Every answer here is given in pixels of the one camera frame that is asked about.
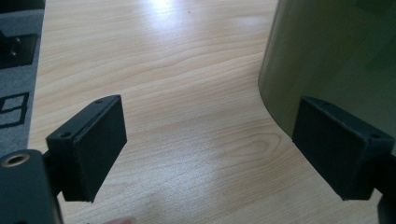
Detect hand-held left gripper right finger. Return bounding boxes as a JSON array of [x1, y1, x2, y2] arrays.
[[291, 95, 396, 202]]

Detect black curtain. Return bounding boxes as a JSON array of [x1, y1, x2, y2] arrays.
[[0, 0, 47, 14]]

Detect black square stand base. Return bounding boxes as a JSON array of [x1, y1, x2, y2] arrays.
[[0, 31, 39, 69]]

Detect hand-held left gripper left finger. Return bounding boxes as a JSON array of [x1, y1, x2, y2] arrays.
[[45, 94, 128, 203]]

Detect green trash bin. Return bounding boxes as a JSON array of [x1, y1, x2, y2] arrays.
[[257, 0, 396, 157]]

